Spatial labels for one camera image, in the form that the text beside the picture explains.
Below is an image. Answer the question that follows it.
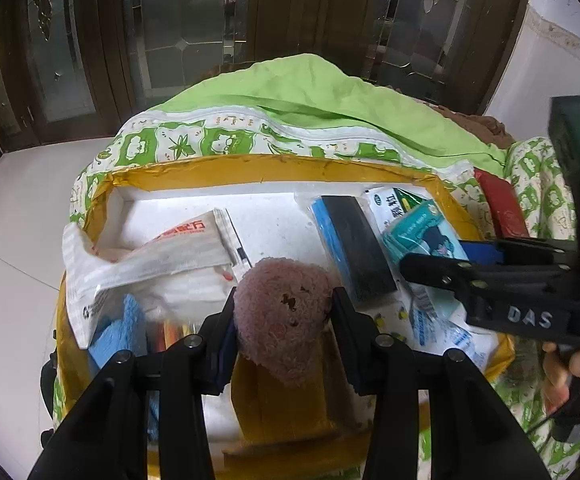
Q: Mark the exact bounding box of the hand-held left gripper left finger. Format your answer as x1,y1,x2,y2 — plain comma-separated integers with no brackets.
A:
27,287,238,480

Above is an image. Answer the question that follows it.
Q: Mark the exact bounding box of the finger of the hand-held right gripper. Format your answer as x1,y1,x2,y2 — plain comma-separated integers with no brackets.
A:
457,237,578,268
400,252,496,306

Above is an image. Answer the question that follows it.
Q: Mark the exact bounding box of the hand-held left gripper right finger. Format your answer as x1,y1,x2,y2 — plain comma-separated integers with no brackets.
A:
331,287,558,480

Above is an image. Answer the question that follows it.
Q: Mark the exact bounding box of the light blue tissue packet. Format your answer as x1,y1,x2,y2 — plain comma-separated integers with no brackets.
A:
381,207,466,281

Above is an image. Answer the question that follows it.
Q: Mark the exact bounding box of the small bag of coloured sticks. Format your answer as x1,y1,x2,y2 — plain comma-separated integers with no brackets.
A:
147,320,203,356

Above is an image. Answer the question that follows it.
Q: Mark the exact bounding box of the blue white wipe packet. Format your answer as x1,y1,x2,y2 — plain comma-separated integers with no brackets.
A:
405,285,501,371

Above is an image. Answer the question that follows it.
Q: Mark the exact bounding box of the pink fluffy towel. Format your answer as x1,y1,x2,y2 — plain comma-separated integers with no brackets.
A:
232,256,338,388

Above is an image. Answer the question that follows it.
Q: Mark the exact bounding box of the green white medicine packet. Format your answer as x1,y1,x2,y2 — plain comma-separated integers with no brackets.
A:
365,185,438,233

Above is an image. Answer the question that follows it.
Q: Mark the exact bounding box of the yellow snack packet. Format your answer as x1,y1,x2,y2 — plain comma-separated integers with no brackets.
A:
232,355,365,436

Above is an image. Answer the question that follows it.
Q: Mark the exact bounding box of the black blue sponge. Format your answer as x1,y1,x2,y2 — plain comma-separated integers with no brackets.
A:
310,194,398,305

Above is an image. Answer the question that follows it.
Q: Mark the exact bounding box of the blue cloth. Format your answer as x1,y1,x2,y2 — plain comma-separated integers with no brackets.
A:
87,292,161,441

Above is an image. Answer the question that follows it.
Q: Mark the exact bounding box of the long white plastic packet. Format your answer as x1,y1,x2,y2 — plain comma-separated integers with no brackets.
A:
62,207,253,351

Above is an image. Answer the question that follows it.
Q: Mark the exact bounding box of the yellow taped white foam box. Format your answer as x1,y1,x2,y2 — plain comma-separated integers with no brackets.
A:
54,155,516,480

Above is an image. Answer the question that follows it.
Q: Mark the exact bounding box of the red foil packet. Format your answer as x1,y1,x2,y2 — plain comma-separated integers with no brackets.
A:
472,169,531,241

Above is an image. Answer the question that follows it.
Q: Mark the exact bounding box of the brown fuzzy cloth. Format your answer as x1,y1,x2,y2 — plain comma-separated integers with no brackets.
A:
427,102,513,151

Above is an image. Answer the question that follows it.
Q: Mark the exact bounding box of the black rounded object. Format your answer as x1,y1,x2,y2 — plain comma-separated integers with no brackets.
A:
40,350,60,448

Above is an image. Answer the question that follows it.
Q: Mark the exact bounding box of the plain green sheet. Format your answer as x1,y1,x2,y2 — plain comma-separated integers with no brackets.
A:
160,55,508,166

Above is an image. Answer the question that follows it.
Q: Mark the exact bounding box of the green printed blanket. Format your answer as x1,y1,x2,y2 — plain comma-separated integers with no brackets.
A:
40,110,580,480

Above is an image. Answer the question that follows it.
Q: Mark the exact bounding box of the wooden door panel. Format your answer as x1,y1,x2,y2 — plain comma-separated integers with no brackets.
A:
247,0,375,81

